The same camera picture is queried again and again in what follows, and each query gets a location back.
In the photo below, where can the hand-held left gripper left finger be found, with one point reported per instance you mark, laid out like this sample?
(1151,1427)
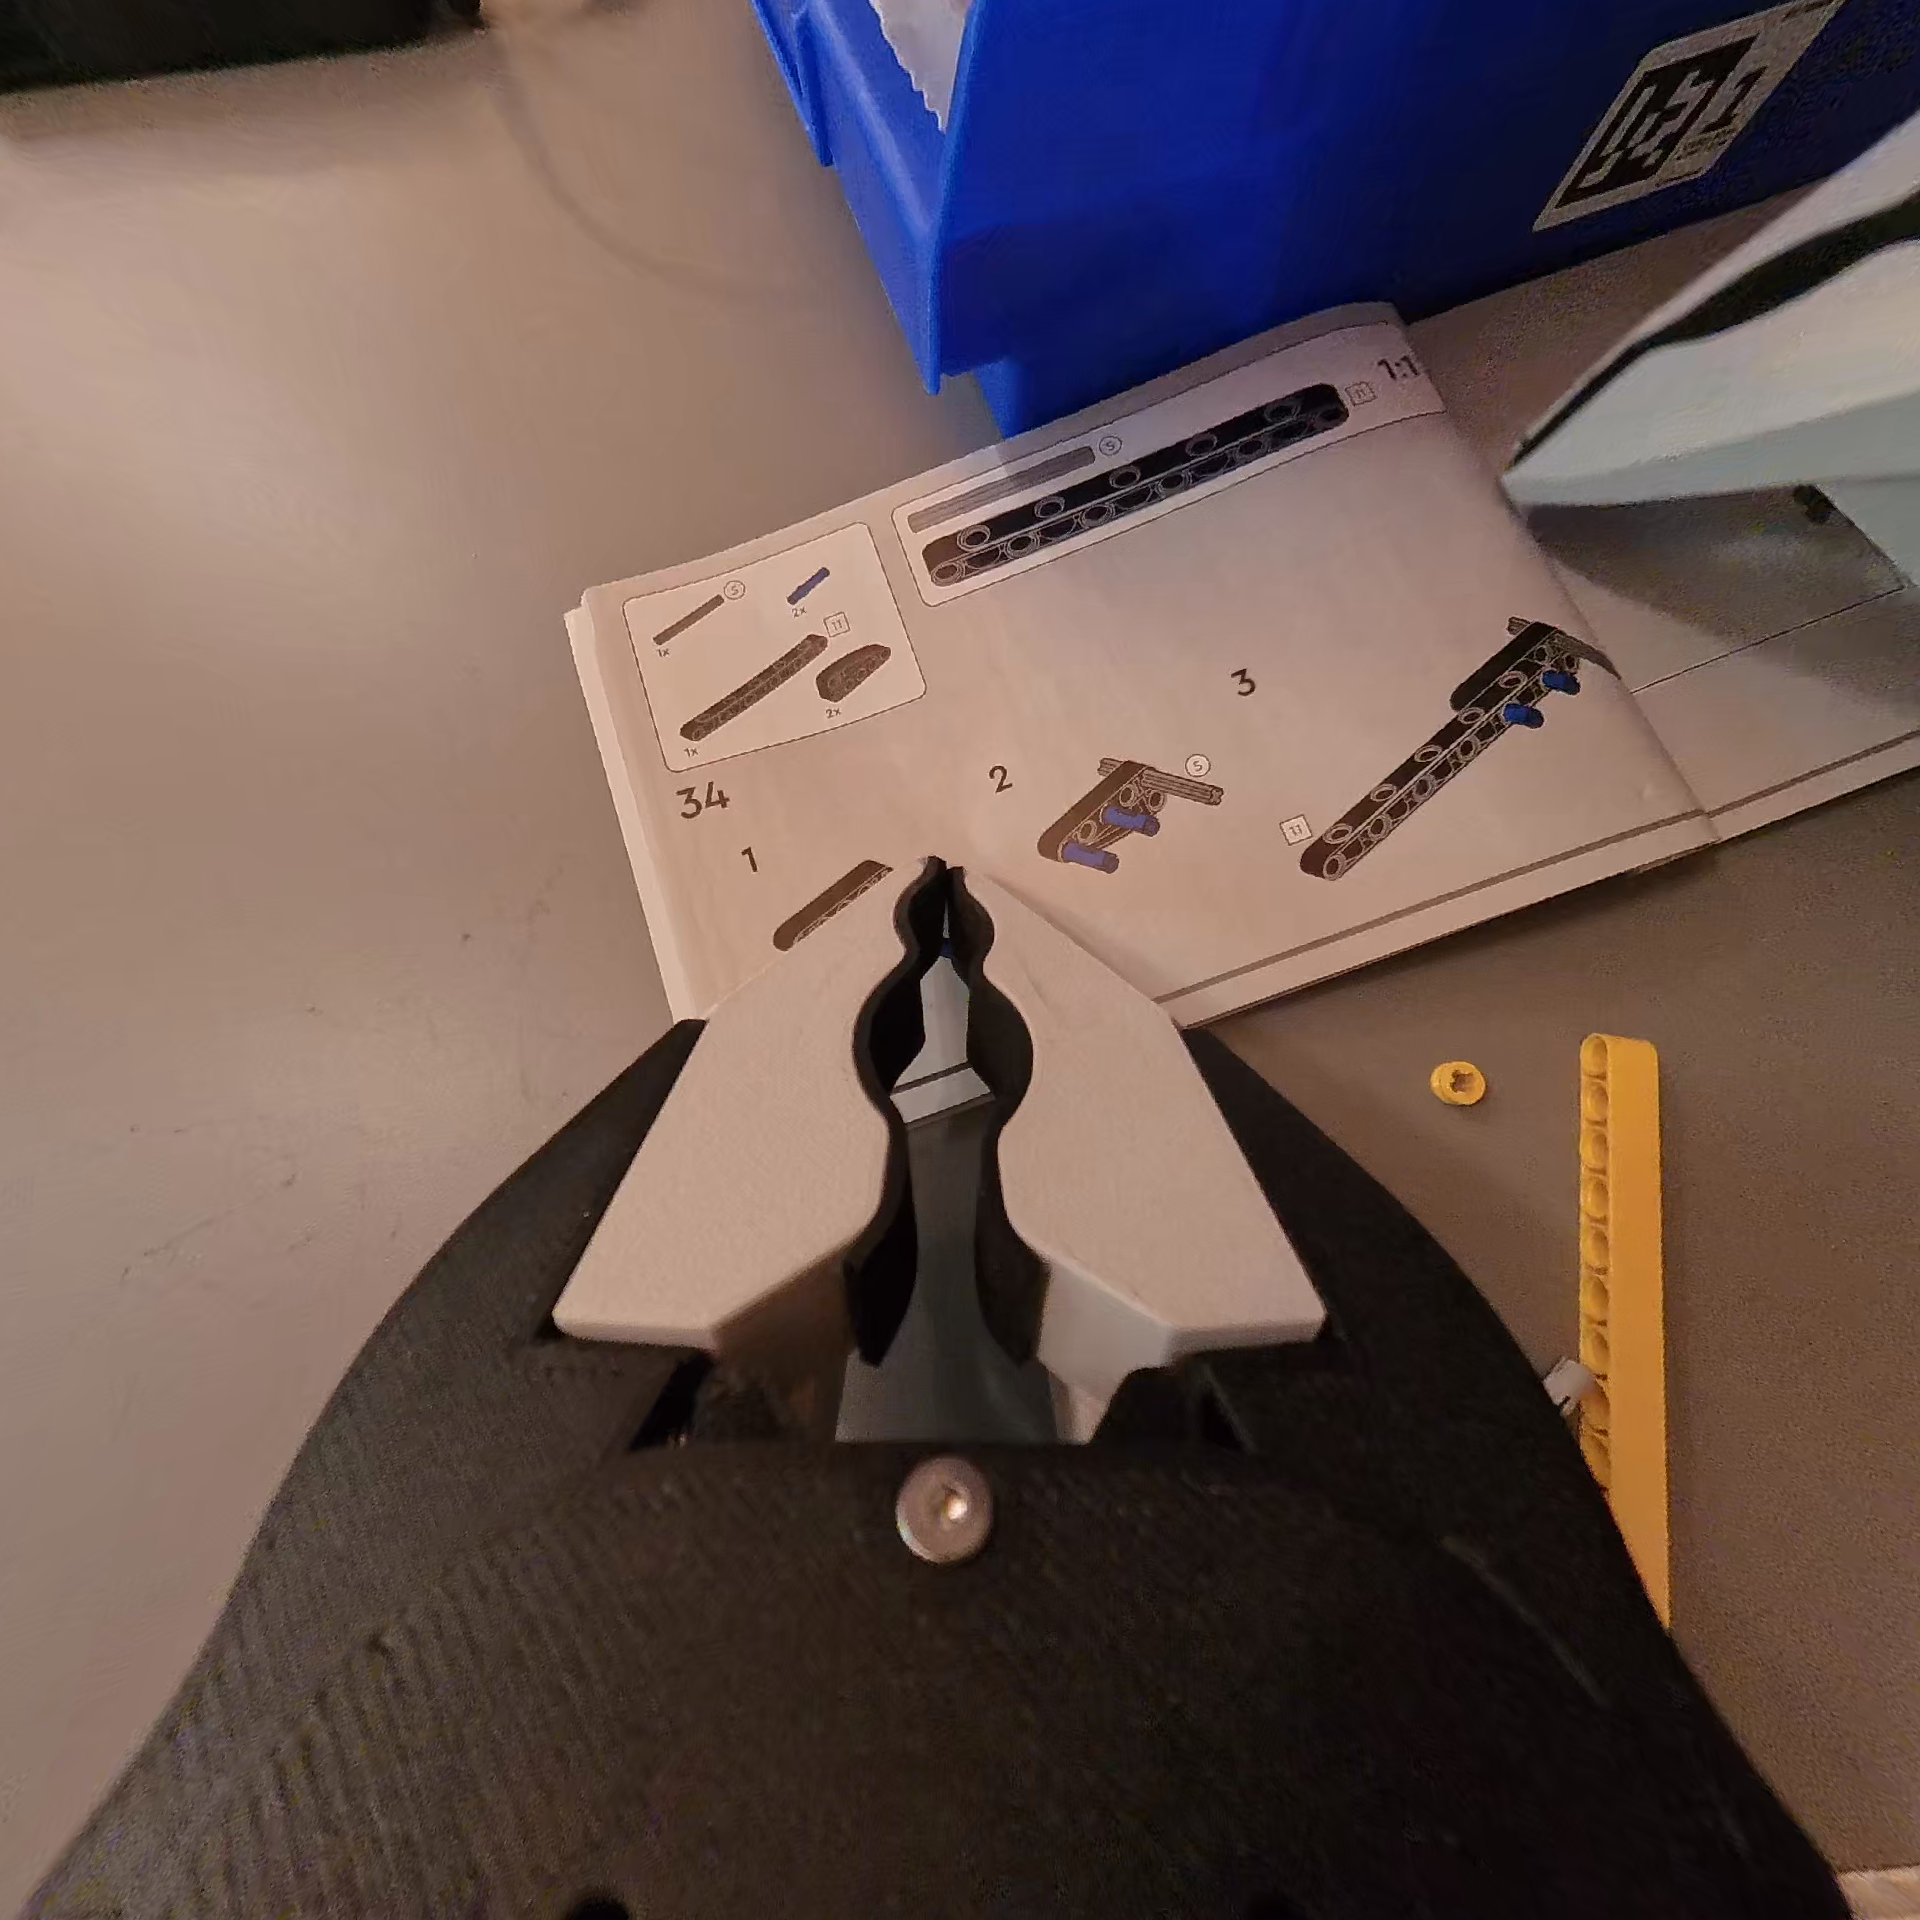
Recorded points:
(721,1170)

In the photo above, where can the small yellow round lego piece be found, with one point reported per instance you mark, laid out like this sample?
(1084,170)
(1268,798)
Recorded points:
(1459,1083)

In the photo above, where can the blue plastic bin with tag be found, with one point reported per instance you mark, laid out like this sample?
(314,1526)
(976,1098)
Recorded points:
(1231,182)

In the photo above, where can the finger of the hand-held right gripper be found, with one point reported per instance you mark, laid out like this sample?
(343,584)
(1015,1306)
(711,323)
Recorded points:
(1786,255)
(1724,404)

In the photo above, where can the lego instruction booklet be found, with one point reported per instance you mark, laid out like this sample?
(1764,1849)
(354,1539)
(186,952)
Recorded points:
(1142,662)

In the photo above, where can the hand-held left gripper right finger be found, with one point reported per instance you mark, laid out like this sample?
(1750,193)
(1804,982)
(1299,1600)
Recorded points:
(1142,1184)

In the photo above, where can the small white lego piece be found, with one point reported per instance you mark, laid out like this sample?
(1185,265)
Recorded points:
(1569,1387)

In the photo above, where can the dark flat object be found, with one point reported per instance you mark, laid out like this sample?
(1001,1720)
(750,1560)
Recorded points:
(180,30)

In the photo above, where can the long yellow lego beam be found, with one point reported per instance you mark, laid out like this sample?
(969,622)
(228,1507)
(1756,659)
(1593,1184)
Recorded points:
(1623,1276)

